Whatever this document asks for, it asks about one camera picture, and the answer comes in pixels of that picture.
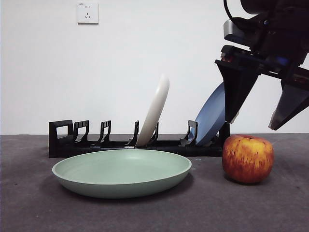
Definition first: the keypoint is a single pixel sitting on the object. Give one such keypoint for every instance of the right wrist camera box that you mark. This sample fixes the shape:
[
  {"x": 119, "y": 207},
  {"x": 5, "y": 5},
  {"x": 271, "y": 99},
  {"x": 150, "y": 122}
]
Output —
[{"x": 230, "y": 29}]

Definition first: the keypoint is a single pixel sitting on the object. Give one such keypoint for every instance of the red yellow apple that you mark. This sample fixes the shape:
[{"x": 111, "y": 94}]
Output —
[{"x": 248, "y": 159}]

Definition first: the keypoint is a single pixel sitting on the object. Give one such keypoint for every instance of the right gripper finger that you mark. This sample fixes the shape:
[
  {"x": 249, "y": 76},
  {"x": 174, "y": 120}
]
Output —
[
  {"x": 235, "y": 91},
  {"x": 289, "y": 104}
]

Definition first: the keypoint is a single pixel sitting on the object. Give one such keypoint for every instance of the cream white plate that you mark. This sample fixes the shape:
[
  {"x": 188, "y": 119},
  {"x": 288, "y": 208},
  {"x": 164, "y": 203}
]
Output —
[{"x": 157, "y": 106}]

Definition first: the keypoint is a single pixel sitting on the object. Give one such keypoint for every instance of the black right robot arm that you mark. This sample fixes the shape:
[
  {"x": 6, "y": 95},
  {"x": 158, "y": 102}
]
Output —
[{"x": 289, "y": 12}]

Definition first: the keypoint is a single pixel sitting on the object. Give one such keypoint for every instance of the black plate rack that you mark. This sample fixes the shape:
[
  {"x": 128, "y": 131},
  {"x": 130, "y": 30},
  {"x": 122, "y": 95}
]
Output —
[{"x": 205, "y": 151}]

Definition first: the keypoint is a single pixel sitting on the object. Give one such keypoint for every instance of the white wall socket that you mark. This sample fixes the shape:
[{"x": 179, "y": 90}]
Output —
[{"x": 88, "y": 13}]

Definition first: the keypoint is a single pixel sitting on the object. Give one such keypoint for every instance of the blue plate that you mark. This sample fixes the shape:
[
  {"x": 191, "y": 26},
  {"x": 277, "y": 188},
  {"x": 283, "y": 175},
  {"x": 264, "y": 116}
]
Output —
[{"x": 210, "y": 120}]

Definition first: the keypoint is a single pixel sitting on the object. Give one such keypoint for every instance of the green plate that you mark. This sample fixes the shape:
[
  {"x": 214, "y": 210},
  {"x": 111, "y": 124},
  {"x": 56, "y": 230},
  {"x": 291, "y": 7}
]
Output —
[{"x": 120, "y": 186}]

